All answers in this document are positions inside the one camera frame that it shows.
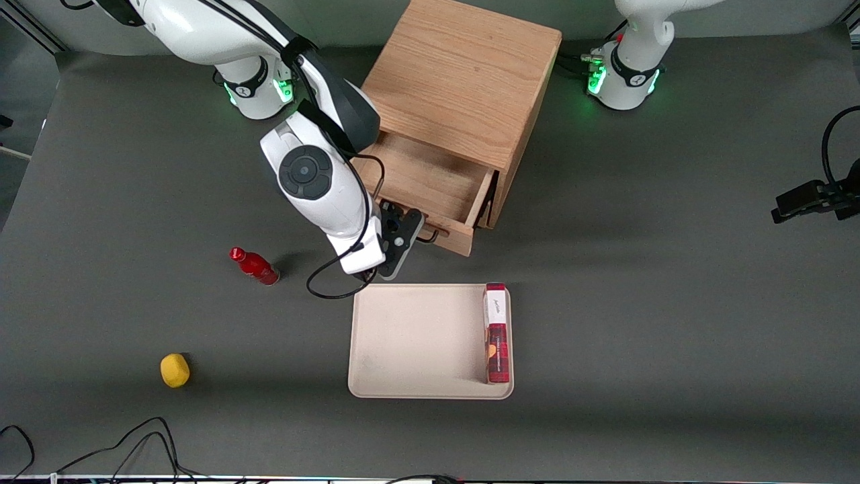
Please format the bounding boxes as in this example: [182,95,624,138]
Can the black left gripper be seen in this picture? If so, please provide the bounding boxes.
[771,158,860,225]

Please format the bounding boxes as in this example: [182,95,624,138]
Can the yellow lemon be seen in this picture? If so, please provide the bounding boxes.
[160,353,191,389]

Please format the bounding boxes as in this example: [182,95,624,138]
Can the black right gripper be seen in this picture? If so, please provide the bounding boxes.
[379,200,433,243]

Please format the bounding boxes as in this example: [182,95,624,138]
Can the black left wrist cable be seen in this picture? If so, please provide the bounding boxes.
[820,106,860,196]

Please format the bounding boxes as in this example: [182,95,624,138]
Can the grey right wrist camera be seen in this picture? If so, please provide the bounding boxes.
[378,208,427,281]

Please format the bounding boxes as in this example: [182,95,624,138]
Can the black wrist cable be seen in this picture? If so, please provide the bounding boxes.
[820,106,860,196]
[306,153,388,300]

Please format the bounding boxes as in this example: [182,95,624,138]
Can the wooden drawer with black handle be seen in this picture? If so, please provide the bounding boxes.
[349,130,498,258]

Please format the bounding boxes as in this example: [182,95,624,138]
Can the red bottle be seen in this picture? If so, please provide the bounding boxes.
[229,247,281,286]

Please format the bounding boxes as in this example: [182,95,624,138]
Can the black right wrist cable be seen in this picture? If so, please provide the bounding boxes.
[306,153,388,300]

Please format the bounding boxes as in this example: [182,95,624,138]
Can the beige plastic tray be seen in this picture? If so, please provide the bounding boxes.
[347,283,515,400]

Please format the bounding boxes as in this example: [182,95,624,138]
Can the thin black cable loop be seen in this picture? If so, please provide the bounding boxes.
[0,425,36,482]

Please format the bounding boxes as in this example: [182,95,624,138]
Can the red and white carton box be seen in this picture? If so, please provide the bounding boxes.
[484,282,511,385]

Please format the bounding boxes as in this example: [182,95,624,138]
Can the aluminium frame profile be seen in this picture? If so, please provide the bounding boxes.
[0,0,70,54]

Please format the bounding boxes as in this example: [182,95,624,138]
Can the wooden drawer cabinet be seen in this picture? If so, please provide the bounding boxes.
[361,0,562,231]

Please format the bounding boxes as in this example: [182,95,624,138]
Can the long black floor cable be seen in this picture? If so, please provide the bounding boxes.
[57,417,206,482]

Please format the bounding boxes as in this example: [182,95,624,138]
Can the black left arm base cables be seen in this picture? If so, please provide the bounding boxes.
[555,20,629,76]

